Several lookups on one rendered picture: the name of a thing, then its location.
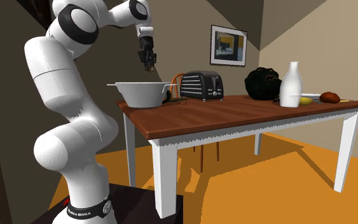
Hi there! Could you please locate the orange wooden chair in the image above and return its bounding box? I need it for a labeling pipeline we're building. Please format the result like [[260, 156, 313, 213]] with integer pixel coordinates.
[[170, 73, 221, 173]]

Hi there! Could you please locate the black toaster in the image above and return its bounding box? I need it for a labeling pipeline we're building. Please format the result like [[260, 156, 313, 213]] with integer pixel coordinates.
[[179, 70, 224, 102]]

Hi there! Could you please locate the wooden table with white legs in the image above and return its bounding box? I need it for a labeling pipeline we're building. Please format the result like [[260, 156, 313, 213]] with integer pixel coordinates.
[[116, 94, 358, 220]]

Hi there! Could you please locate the black bag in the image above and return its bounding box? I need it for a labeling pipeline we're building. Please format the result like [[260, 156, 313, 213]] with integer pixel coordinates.
[[244, 67, 283, 101]]

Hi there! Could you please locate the white bottle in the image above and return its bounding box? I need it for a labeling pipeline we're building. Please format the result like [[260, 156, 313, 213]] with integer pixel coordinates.
[[279, 61, 303, 108]]

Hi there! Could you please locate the dark robot stand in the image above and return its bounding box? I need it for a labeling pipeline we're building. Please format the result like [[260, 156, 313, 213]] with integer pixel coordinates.
[[31, 183, 184, 224]]

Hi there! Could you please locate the brown bread loaf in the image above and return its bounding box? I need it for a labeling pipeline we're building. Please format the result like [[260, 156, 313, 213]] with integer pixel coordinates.
[[319, 91, 341, 104]]

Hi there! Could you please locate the white two-handled bowl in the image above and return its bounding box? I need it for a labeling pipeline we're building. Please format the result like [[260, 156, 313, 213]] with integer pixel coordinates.
[[106, 81, 179, 109]]

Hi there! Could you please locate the framed wall picture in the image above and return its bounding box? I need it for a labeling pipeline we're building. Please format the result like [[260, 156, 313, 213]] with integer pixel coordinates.
[[210, 24, 248, 67]]

